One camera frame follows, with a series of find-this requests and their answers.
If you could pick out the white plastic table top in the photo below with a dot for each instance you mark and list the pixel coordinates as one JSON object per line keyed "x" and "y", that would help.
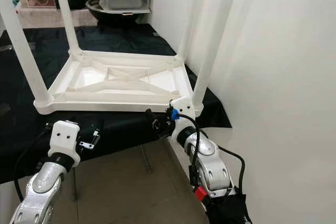
{"x": 121, "y": 80}

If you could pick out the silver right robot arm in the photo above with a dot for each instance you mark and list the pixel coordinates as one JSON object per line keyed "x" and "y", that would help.
{"x": 212, "y": 169}

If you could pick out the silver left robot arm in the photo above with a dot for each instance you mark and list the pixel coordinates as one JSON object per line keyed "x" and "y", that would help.
{"x": 44, "y": 190}

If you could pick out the black tablecloth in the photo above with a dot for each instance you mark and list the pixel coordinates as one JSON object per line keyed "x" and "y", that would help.
{"x": 21, "y": 145}

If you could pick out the black wok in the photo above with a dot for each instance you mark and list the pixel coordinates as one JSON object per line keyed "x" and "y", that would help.
{"x": 97, "y": 15}

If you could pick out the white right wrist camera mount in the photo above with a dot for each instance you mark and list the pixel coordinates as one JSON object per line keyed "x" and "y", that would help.
{"x": 184, "y": 107}

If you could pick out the grey metal table frame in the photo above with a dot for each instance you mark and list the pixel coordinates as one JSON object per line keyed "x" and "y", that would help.
{"x": 145, "y": 160}

